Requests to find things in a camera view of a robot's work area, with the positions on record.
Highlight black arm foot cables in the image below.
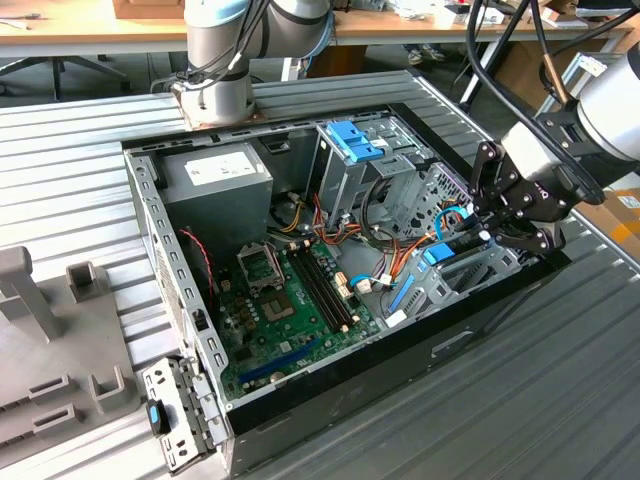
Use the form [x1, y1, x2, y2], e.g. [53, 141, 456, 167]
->
[149, 0, 274, 94]

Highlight grey parts rack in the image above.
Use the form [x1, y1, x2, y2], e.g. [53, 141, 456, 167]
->
[0, 244, 145, 449]

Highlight green motherboard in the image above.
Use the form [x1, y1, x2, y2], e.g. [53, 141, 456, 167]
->
[214, 234, 385, 401]

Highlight grey power supply unit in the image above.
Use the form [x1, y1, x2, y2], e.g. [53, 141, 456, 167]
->
[158, 143, 275, 251]

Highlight brown square base plate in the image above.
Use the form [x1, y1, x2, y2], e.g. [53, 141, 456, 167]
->
[169, 84, 267, 132]

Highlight copper coloured cable sleeve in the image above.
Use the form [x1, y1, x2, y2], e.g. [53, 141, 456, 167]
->
[542, 52, 571, 104]

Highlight metal optical drive cage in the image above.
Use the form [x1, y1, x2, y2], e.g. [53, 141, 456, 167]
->
[305, 110, 435, 229]

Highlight seated person's shoes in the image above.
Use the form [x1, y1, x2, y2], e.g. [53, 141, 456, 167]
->
[405, 43, 446, 65]

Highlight black office chair base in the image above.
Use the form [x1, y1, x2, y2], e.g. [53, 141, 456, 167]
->
[0, 53, 130, 101]

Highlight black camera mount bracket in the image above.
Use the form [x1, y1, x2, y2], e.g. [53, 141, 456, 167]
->
[534, 102, 599, 157]

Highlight large brown cardboard sheet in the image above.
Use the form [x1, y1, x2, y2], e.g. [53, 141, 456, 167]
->
[494, 38, 609, 114]

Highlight wooden office desk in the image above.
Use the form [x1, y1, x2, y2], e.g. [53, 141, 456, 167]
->
[0, 0, 636, 59]

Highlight blue black retainer latch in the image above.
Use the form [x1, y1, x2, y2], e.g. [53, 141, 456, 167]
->
[145, 397, 172, 435]

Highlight black wire bundle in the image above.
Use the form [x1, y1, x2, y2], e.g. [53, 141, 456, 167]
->
[360, 175, 404, 249]

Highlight black open PC case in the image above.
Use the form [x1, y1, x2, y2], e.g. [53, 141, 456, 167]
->
[121, 102, 574, 476]

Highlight blue drive cage latch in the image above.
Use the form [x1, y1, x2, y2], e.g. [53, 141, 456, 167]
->
[323, 119, 395, 164]

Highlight black stand pole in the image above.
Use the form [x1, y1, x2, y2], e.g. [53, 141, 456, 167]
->
[458, 0, 532, 114]

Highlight black monitor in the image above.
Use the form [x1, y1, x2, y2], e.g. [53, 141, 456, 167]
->
[574, 0, 640, 24]

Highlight brown cardboard box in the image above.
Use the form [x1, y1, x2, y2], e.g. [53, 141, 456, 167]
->
[110, 0, 187, 21]

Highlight metal disk bay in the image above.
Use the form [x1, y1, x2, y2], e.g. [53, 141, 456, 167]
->
[382, 162, 544, 329]

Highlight red black twisted wire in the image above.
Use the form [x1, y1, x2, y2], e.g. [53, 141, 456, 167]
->
[177, 228, 217, 297]

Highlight blue expansion slot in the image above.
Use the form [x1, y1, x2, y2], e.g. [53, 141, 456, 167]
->
[238, 338, 320, 386]

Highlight CPU socket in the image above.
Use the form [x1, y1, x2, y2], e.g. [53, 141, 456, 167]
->
[234, 241, 285, 296]

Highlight black square chipset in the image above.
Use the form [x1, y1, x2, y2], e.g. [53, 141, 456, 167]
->
[259, 291, 297, 325]

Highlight light blue disk data wire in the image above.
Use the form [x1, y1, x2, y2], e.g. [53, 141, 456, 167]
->
[433, 203, 476, 241]

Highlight orange yellow disk power wire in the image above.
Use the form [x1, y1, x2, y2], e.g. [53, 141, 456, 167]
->
[382, 197, 475, 291]

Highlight labelled cardboard box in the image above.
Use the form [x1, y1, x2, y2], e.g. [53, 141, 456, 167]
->
[589, 187, 640, 261]

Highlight hard disk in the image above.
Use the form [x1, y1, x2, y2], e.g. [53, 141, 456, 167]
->
[388, 230, 501, 316]

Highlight black RAM slot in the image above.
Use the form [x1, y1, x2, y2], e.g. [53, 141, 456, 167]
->
[303, 246, 354, 329]
[296, 248, 346, 332]
[289, 249, 340, 335]
[310, 243, 361, 325]

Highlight small tan box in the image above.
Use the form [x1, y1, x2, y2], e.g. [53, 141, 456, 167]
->
[542, 7, 589, 29]

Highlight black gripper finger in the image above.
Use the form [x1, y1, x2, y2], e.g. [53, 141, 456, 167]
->
[467, 140, 519, 211]
[477, 212, 567, 255]

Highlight metal expansion card retainer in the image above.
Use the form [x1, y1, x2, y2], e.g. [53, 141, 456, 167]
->
[142, 353, 232, 475]

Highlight yellow orange power wire bundle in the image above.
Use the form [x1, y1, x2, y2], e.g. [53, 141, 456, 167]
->
[269, 192, 364, 249]

